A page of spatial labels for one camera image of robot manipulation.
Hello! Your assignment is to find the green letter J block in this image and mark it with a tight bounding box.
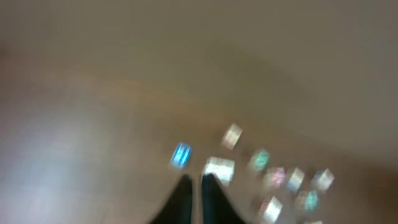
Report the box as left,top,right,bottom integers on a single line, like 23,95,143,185
295,190,319,212

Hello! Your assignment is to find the green side plain block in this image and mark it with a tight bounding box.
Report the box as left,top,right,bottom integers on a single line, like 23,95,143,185
258,197,283,224

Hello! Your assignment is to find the red trimmed far block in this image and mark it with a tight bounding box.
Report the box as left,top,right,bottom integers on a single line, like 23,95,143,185
221,123,243,150

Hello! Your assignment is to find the green letter Z block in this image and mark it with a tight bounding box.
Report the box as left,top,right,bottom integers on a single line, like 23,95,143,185
248,149,270,173

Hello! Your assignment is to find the blue side wooden block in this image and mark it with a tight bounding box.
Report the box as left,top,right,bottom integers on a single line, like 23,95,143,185
285,167,305,192

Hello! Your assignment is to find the blue side paired block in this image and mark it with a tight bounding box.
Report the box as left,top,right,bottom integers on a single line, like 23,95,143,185
202,157,222,179

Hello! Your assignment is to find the blue letter T block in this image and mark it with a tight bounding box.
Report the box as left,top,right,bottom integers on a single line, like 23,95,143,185
170,141,192,169

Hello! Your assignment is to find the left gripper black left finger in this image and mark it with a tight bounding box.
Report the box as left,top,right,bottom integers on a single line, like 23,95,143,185
149,174,193,224

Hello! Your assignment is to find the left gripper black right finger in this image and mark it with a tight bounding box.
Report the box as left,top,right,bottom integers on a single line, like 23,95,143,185
201,174,246,224

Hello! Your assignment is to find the red picture wooden block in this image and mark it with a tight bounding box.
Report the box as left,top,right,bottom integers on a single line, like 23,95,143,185
312,169,335,192

